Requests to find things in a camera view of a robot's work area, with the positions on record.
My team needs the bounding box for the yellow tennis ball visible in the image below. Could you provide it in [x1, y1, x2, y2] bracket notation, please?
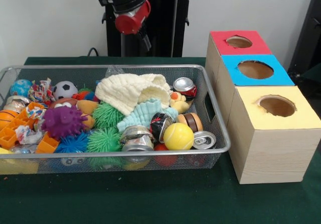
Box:
[163, 123, 195, 151]

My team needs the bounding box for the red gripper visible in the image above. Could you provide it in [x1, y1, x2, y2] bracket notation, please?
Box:
[114, 0, 152, 53]

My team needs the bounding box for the wooden box with three holes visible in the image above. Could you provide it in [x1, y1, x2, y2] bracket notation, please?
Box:
[205, 31, 321, 185]

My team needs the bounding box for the crushed silver can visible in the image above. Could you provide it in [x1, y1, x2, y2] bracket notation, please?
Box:
[119, 125, 155, 152]

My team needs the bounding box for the dark green table cloth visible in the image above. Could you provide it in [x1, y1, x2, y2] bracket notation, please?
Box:
[0, 57, 321, 224]

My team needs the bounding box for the green spiky ball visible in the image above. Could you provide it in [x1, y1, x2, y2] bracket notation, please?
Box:
[86, 128, 122, 153]

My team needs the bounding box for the small orange basketball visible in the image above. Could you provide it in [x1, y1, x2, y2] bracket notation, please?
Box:
[0, 109, 21, 131]

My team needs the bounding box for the clear plastic bag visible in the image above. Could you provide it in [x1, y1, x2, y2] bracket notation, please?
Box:
[104, 65, 126, 78]

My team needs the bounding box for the light teal cloth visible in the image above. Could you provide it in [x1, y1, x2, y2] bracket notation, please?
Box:
[116, 98, 178, 134]

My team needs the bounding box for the red soda can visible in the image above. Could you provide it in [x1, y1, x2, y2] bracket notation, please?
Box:
[173, 77, 198, 101]

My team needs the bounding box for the small soccer ball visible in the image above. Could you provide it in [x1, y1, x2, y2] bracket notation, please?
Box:
[53, 81, 79, 100]

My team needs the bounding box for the clear shallow mesh bin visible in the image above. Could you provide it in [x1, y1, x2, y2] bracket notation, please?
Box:
[0, 65, 231, 175]

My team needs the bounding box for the silver can with pull tab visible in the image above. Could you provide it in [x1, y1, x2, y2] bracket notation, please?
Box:
[193, 131, 217, 150]

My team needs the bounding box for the purple spiky ball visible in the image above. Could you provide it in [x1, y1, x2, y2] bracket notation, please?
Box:
[41, 105, 88, 140]

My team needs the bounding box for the cream knitted cloth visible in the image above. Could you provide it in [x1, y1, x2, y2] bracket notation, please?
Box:
[95, 73, 172, 115]

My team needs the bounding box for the black side stand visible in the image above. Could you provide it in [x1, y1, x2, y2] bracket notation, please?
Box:
[288, 0, 321, 81]

